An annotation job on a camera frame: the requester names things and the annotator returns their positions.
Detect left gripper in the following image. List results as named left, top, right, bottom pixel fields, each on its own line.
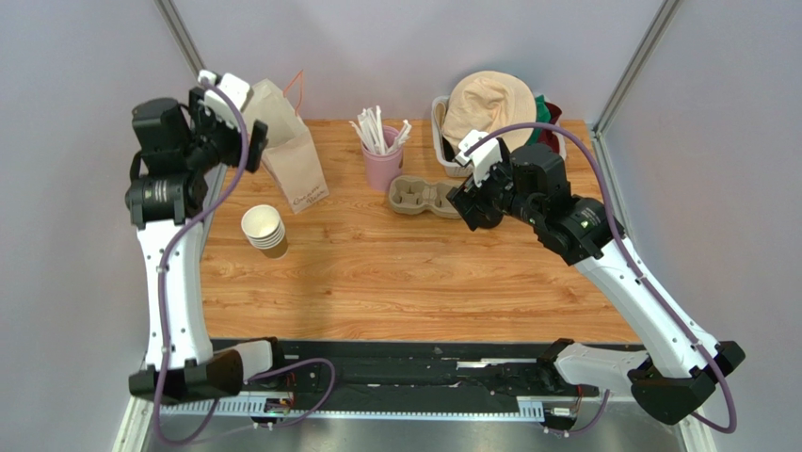
left=182, top=90, right=267, bottom=176

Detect white paper takeout bag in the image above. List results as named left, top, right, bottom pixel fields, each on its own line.
left=243, top=71, right=329, bottom=214

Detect cardboard cup carrier tray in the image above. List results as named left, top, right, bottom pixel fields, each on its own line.
left=387, top=175, right=460, bottom=219

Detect stack of paper cups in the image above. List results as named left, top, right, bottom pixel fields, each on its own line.
left=240, top=204, right=289, bottom=259

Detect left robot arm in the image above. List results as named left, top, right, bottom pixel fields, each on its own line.
left=124, top=89, right=273, bottom=406

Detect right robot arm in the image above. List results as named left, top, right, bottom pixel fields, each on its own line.
left=448, top=139, right=746, bottom=425

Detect stack of black lids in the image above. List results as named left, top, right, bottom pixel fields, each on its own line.
left=469, top=210, right=504, bottom=231

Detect white plastic basket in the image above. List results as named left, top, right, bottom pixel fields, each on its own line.
left=432, top=95, right=568, bottom=178

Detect dark red cloth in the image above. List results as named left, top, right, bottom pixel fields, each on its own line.
left=541, top=102, right=563, bottom=154

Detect beige bucket hat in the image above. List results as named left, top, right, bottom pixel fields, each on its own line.
left=441, top=71, right=537, bottom=149

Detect pink straw holder cup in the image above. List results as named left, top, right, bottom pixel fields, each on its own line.
left=361, top=142, right=404, bottom=192

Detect green cloth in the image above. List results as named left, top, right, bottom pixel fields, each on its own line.
left=526, top=94, right=552, bottom=145

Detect wrapped white straws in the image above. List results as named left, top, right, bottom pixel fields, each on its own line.
left=350, top=105, right=412, bottom=156

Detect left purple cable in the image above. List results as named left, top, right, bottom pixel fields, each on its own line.
left=152, top=78, right=336, bottom=447

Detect purple cable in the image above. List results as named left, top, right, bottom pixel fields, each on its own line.
left=463, top=121, right=739, bottom=437
left=152, top=78, right=336, bottom=447

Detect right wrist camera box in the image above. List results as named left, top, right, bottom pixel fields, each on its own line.
left=455, top=129, right=510, bottom=188

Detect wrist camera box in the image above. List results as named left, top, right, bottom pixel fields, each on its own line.
left=198, top=69, right=252, bottom=131
left=455, top=129, right=510, bottom=188

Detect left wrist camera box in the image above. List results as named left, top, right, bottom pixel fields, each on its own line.
left=198, top=69, right=252, bottom=131

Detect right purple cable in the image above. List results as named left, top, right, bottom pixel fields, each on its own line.
left=463, top=121, right=739, bottom=437

